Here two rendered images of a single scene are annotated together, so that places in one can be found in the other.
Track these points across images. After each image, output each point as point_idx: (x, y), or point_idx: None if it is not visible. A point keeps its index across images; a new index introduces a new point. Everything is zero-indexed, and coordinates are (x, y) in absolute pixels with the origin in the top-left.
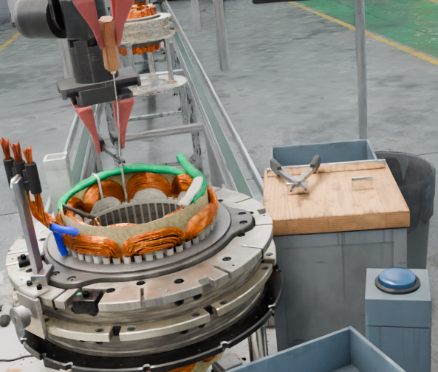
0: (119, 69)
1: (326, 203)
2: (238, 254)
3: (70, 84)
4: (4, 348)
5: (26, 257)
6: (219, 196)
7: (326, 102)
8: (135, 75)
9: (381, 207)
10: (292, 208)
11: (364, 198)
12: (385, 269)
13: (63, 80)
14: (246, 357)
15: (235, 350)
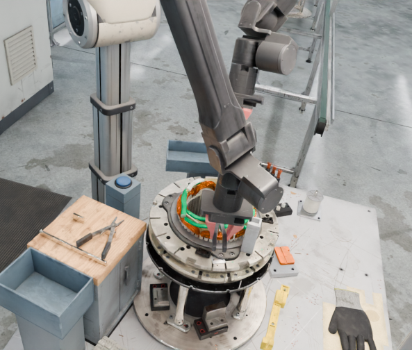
0: (209, 210)
1: (107, 219)
2: (184, 183)
3: (244, 202)
4: None
5: (269, 219)
6: (163, 228)
7: None
8: (205, 191)
9: (90, 202)
10: (126, 224)
11: (87, 212)
12: (119, 190)
13: (248, 212)
14: (144, 314)
15: (146, 323)
